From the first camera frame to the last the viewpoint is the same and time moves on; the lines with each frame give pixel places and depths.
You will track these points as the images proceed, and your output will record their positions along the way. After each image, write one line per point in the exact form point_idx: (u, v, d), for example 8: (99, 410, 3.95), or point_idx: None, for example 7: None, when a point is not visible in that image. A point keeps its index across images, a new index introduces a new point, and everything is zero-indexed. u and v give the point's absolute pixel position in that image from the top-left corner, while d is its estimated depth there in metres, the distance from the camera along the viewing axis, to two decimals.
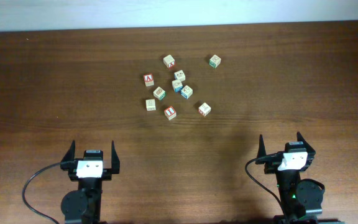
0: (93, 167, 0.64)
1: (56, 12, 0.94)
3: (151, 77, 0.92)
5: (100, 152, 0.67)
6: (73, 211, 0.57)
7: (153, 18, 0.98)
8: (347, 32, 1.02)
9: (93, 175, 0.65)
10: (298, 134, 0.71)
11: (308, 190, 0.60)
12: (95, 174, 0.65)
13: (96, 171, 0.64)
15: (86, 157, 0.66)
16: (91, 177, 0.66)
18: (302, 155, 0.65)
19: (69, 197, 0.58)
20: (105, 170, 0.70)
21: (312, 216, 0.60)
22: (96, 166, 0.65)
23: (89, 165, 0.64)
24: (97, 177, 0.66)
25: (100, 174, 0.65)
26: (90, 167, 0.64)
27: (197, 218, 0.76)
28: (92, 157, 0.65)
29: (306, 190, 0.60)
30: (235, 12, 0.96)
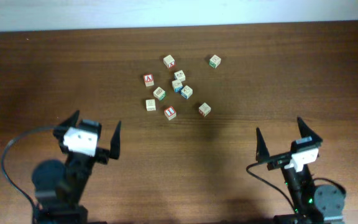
0: (85, 140, 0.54)
1: (57, 12, 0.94)
3: (151, 77, 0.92)
5: (97, 125, 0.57)
6: (44, 183, 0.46)
7: (153, 18, 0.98)
8: (347, 32, 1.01)
9: (84, 150, 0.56)
10: (300, 121, 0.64)
11: (326, 195, 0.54)
12: (87, 148, 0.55)
13: (89, 144, 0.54)
15: (81, 126, 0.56)
16: (82, 153, 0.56)
18: (312, 152, 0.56)
19: (43, 166, 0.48)
20: (101, 150, 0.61)
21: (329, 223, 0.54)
22: (88, 139, 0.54)
23: (81, 138, 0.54)
24: (89, 154, 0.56)
25: (93, 149, 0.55)
26: (82, 139, 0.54)
27: (197, 218, 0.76)
28: (86, 128, 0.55)
29: (326, 195, 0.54)
30: (235, 12, 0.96)
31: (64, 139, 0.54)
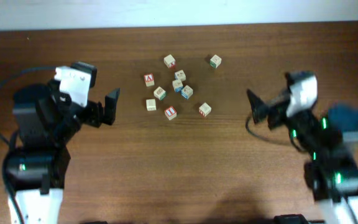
0: (78, 79, 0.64)
1: (57, 11, 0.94)
3: (151, 77, 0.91)
5: (93, 68, 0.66)
6: (25, 97, 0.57)
7: (153, 17, 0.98)
8: (348, 33, 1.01)
9: (74, 89, 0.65)
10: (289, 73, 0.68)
11: (340, 113, 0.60)
12: (78, 86, 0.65)
13: (81, 83, 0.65)
15: (74, 67, 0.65)
16: (73, 93, 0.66)
18: (310, 79, 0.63)
19: (32, 86, 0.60)
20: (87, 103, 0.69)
21: (349, 145, 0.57)
22: (81, 79, 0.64)
23: (73, 76, 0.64)
24: (80, 98, 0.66)
25: (84, 88, 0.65)
26: (74, 78, 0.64)
27: (197, 218, 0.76)
28: (80, 68, 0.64)
29: (339, 114, 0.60)
30: (236, 12, 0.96)
31: (58, 76, 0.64)
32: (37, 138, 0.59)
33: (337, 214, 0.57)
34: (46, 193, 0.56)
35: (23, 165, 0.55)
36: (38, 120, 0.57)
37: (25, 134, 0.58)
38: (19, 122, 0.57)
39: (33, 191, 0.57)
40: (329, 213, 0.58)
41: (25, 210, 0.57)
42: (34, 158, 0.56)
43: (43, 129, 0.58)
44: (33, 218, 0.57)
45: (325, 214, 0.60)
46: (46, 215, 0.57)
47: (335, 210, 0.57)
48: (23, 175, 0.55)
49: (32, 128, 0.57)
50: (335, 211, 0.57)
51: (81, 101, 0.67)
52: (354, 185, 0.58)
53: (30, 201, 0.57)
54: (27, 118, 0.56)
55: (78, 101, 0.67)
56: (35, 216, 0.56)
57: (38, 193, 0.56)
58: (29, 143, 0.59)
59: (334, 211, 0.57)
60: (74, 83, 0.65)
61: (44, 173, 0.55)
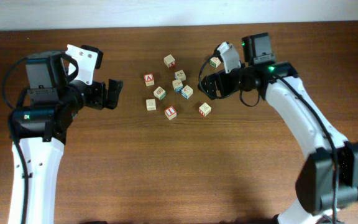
0: (86, 56, 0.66)
1: (57, 12, 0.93)
3: (151, 77, 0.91)
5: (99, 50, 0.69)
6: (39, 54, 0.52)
7: (153, 17, 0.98)
8: (348, 33, 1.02)
9: (82, 66, 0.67)
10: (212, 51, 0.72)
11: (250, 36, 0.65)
12: (84, 63, 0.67)
13: (87, 60, 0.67)
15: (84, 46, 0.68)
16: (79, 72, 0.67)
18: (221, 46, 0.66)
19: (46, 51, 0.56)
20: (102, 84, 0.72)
21: (262, 42, 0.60)
22: (88, 56, 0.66)
23: (81, 53, 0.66)
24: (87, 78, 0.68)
25: (91, 66, 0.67)
26: (82, 56, 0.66)
27: (197, 218, 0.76)
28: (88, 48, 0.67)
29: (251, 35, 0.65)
30: (236, 12, 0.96)
31: (67, 51, 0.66)
32: (46, 96, 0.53)
33: (281, 96, 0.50)
34: (48, 140, 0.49)
35: (27, 114, 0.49)
36: (48, 75, 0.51)
37: (33, 90, 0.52)
38: (29, 75, 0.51)
39: (33, 140, 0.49)
40: (277, 99, 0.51)
41: (29, 154, 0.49)
42: (39, 111, 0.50)
43: (53, 86, 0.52)
44: (36, 162, 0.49)
45: (280, 109, 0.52)
46: (48, 160, 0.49)
47: (273, 84, 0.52)
48: (28, 124, 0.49)
49: (41, 84, 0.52)
50: (274, 88, 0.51)
51: (87, 80, 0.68)
52: (294, 79, 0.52)
53: (33, 147, 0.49)
54: (37, 73, 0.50)
55: (84, 79, 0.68)
56: (37, 160, 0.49)
57: (39, 140, 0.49)
58: (36, 101, 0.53)
59: (276, 93, 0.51)
60: (81, 60, 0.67)
61: (47, 126, 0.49)
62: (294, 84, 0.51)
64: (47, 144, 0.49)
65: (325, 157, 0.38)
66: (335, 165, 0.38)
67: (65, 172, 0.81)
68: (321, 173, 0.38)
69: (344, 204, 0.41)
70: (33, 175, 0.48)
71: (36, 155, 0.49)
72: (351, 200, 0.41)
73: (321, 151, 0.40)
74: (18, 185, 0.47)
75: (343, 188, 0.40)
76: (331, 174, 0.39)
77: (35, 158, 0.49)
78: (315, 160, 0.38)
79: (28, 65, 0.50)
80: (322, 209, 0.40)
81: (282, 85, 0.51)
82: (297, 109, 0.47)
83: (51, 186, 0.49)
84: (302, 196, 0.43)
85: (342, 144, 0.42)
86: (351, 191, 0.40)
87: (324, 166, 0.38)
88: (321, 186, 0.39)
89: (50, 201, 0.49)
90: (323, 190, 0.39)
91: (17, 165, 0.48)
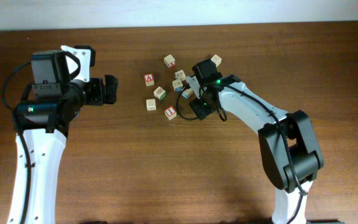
0: (80, 55, 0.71)
1: (57, 11, 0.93)
3: (151, 77, 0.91)
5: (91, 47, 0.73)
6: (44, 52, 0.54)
7: (153, 17, 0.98)
8: (348, 33, 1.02)
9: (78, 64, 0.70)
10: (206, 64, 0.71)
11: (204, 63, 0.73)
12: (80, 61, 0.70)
13: (82, 58, 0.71)
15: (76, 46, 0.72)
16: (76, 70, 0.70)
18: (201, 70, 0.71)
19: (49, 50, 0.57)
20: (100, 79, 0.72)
21: (205, 66, 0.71)
22: (82, 53, 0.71)
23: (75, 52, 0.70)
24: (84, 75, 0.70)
25: (86, 63, 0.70)
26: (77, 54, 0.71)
27: (197, 218, 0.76)
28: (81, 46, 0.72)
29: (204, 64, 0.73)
30: (237, 12, 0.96)
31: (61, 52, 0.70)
32: (51, 91, 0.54)
33: (229, 98, 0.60)
34: (51, 132, 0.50)
35: (31, 107, 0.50)
36: (53, 71, 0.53)
37: (38, 85, 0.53)
38: (35, 70, 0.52)
39: (36, 132, 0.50)
40: (229, 101, 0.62)
41: (33, 144, 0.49)
42: (43, 104, 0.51)
43: (56, 81, 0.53)
44: (38, 152, 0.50)
45: (234, 110, 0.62)
46: (50, 150, 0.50)
47: (222, 92, 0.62)
48: (32, 117, 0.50)
49: (46, 79, 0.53)
50: (223, 94, 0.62)
51: (84, 78, 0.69)
52: (238, 83, 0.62)
53: (37, 137, 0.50)
54: (43, 69, 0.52)
55: (82, 78, 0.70)
56: (40, 150, 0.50)
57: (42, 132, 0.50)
58: (40, 96, 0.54)
59: (226, 97, 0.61)
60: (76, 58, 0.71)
61: (50, 117, 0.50)
62: (238, 86, 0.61)
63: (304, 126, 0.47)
64: (50, 135, 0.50)
65: (271, 132, 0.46)
66: (282, 135, 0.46)
67: (65, 172, 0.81)
68: (273, 144, 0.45)
69: (306, 172, 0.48)
70: (35, 164, 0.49)
71: (39, 145, 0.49)
72: (311, 165, 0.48)
73: (269, 127, 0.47)
74: (21, 173, 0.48)
75: (300, 157, 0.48)
76: (281, 144, 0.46)
77: (38, 148, 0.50)
78: (264, 135, 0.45)
79: (34, 60, 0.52)
80: (289, 180, 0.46)
81: (229, 90, 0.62)
82: (242, 102, 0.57)
83: (53, 175, 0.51)
84: (270, 175, 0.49)
85: (284, 117, 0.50)
86: (307, 158, 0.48)
87: (273, 139, 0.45)
88: (278, 157, 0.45)
89: (52, 189, 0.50)
90: (283, 163, 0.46)
91: (20, 155, 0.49)
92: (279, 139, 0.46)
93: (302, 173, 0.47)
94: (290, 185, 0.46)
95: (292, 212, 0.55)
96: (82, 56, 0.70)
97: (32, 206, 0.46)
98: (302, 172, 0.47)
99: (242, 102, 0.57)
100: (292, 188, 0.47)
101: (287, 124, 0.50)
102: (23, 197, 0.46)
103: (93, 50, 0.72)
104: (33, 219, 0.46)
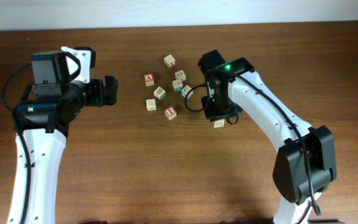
0: (81, 56, 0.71)
1: (57, 11, 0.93)
3: (151, 77, 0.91)
5: (91, 49, 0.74)
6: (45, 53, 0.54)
7: (153, 17, 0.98)
8: (348, 33, 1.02)
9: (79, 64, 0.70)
10: (211, 53, 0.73)
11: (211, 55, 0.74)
12: (81, 61, 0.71)
13: (83, 59, 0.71)
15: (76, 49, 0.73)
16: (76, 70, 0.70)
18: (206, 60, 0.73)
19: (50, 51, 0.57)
20: (100, 81, 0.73)
21: (211, 56, 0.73)
22: (83, 55, 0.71)
23: (76, 53, 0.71)
24: (84, 76, 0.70)
25: (87, 63, 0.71)
26: (78, 55, 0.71)
27: (197, 218, 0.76)
28: (81, 48, 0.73)
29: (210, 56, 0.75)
30: (237, 12, 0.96)
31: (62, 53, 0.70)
32: (51, 91, 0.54)
33: (242, 93, 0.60)
34: (51, 132, 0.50)
35: (32, 107, 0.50)
36: (53, 71, 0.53)
37: (38, 85, 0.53)
38: (35, 71, 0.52)
39: (36, 132, 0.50)
40: (240, 96, 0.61)
41: (33, 144, 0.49)
42: (43, 104, 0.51)
43: (56, 82, 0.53)
44: (38, 152, 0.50)
45: (245, 106, 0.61)
46: (50, 151, 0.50)
47: (234, 83, 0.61)
48: (31, 117, 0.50)
49: (46, 79, 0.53)
50: (235, 86, 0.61)
51: (84, 78, 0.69)
52: (252, 76, 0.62)
53: (36, 137, 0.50)
54: (43, 69, 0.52)
55: (82, 78, 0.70)
56: (40, 150, 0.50)
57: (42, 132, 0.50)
58: (40, 96, 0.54)
59: (238, 90, 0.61)
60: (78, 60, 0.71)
61: (50, 117, 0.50)
62: (253, 81, 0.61)
63: (327, 144, 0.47)
64: (50, 135, 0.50)
65: (294, 150, 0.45)
66: (304, 154, 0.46)
67: (65, 172, 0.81)
68: (293, 163, 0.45)
69: (318, 186, 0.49)
70: (35, 164, 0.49)
71: (38, 145, 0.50)
72: (324, 180, 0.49)
73: (291, 144, 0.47)
74: (21, 173, 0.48)
75: (316, 173, 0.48)
76: (302, 162, 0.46)
77: (38, 147, 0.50)
78: (286, 153, 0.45)
79: (34, 60, 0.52)
80: (301, 194, 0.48)
81: (242, 84, 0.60)
82: (258, 102, 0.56)
83: (53, 176, 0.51)
84: (282, 186, 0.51)
85: (307, 132, 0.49)
86: (322, 174, 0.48)
87: (295, 157, 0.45)
88: (295, 173, 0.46)
89: (52, 190, 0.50)
90: (298, 179, 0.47)
91: (20, 155, 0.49)
92: (300, 156, 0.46)
93: (316, 187, 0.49)
94: (301, 198, 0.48)
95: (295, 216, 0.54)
96: (82, 57, 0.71)
97: (32, 206, 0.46)
98: (315, 187, 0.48)
99: (257, 101, 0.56)
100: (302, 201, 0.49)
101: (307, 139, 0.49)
102: (23, 197, 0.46)
103: (94, 51, 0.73)
104: (33, 219, 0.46)
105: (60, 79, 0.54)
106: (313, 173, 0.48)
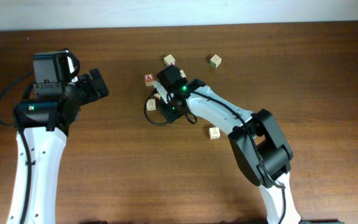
0: None
1: (56, 12, 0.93)
3: (151, 77, 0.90)
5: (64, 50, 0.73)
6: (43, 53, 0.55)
7: (153, 18, 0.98)
8: (348, 33, 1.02)
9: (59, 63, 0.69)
10: (170, 68, 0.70)
11: (169, 70, 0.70)
12: None
13: None
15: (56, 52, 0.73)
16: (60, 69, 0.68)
18: (166, 74, 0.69)
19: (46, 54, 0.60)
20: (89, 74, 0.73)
21: (169, 73, 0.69)
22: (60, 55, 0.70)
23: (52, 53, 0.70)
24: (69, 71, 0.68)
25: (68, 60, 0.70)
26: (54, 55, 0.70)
27: (197, 218, 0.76)
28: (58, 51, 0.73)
29: (167, 69, 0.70)
30: (237, 12, 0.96)
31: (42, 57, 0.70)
32: (51, 91, 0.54)
33: (197, 104, 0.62)
34: (51, 130, 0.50)
35: (32, 106, 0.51)
36: (55, 70, 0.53)
37: (39, 84, 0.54)
38: (36, 70, 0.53)
39: (37, 130, 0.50)
40: (197, 107, 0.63)
41: (33, 141, 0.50)
42: (43, 102, 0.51)
43: (58, 81, 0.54)
44: (38, 150, 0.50)
45: (204, 115, 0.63)
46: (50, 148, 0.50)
47: (189, 99, 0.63)
48: (32, 116, 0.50)
49: (47, 78, 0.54)
50: (190, 101, 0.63)
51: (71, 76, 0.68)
52: (202, 88, 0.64)
53: (36, 136, 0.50)
54: (45, 68, 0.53)
55: None
56: (40, 149, 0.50)
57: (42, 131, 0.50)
58: (41, 95, 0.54)
59: (194, 103, 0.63)
60: None
61: (51, 116, 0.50)
62: (203, 91, 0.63)
63: (270, 123, 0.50)
64: (50, 134, 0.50)
65: (239, 135, 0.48)
66: (249, 136, 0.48)
67: (65, 172, 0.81)
68: (242, 147, 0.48)
69: (276, 167, 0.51)
70: (36, 162, 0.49)
71: (38, 143, 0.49)
72: (281, 158, 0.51)
73: (237, 130, 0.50)
74: (21, 170, 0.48)
75: (270, 154, 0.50)
76: (251, 144, 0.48)
77: (39, 145, 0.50)
78: (233, 139, 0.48)
79: (35, 60, 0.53)
80: (263, 177, 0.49)
81: (196, 96, 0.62)
82: (211, 108, 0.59)
83: (53, 174, 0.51)
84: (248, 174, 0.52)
85: (250, 117, 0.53)
86: (277, 152, 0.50)
87: (242, 142, 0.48)
88: (249, 157, 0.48)
89: (51, 187, 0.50)
90: (253, 162, 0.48)
91: (22, 153, 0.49)
92: (247, 140, 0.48)
93: (273, 168, 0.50)
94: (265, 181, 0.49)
95: (281, 210, 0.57)
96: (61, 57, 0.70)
97: (32, 203, 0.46)
98: (273, 167, 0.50)
99: (209, 108, 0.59)
100: (269, 185, 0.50)
101: (253, 123, 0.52)
102: (23, 195, 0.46)
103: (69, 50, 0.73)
104: (33, 216, 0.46)
105: (61, 78, 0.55)
106: (267, 154, 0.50)
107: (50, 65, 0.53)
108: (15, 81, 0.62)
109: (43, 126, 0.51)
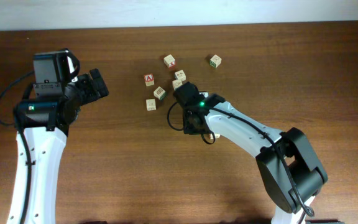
0: None
1: (56, 12, 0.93)
3: (151, 77, 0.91)
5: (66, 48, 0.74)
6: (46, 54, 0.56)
7: (153, 17, 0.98)
8: (348, 33, 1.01)
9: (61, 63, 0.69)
10: (186, 84, 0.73)
11: (186, 87, 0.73)
12: None
13: None
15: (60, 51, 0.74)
16: None
18: (181, 93, 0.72)
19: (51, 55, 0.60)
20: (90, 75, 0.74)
21: (184, 91, 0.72)
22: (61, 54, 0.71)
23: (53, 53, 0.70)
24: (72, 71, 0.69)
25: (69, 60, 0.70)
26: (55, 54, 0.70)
27: (197, 218, 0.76)
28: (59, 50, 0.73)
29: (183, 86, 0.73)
30: (237, 12, 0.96)
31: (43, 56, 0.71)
32: (51, 91, 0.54)
33: (217, 121, 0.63)
34: (51, 130, 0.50)
35: (32, 106, 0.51)
36: (54, 70, 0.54)
37: (39, 84, 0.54)
38: (36, 70, 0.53)
39: (37, 129, 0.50)
40: (217, 125, 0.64)
41: (33, 142, 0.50)
42: (43, 102, 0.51)
43: (58, 81, 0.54)
44: (38, 150, 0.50)
45: (224, 133, 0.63)
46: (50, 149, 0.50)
47: (208, 116, 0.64)
48: (32, 116, 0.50)
49: (47, 78, 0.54)
50: (210, 118, 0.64)
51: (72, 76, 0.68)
52: (223, 104, 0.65)
53: (36, 136, 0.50)
54: (45, 68, 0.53)
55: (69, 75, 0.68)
56: (40, 148, 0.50)
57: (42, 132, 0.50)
58: (41, 95, 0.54)
59: (214, 121, 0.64)
60: None
61: (51, 116, 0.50)
62: (224, 107, 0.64)
63: (300, 144, 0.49)
64: (51, 133, 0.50)
65: (270, 157, 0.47)
66: (281, 159, 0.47)
67: (65, 172, 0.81)
68: (273, 170, 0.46)
69: (310, 191, 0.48)
70: (36, 162, 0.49)
71: (39, 143, 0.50)
72: (314, 182, 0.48)
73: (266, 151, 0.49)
74: (21, 171, 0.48)
75: (303, 177, 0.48)
76: (283, 168, 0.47)
77: (39, 145, 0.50)
78: (263, 162, 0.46)
79: (35, 60, 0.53)
80: (295, 203, 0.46)
81: (215, 113, 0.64)
82: (232, 126, 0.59)
83: (53, 175, 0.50)
84: (278, 199, 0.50)
85: (279, 137, 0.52)
86: (309, 175, 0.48)
87: (272, 163, 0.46)
88: (280, 182, 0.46)
89: (51, 188, 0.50)
90: (286, 186, 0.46)
91: (22, 153, 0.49)
92: (278, 162, 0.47)
93: (306, 193, 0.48)
94: (297, 207, 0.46)
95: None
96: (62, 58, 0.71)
97: (32, 203, 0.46)
98: (306, 191, 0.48)
99: (230, 125, 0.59)
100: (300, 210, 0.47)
101: (283, 143, 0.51)
102: (23, 195, 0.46)
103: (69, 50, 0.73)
104: (33, 216, 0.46)
105: (60, 77, 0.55)
106: (298, 177, 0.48)
107: (51, 64, 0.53)
108: (17, 81, 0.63)
109: (43, 126, 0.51)
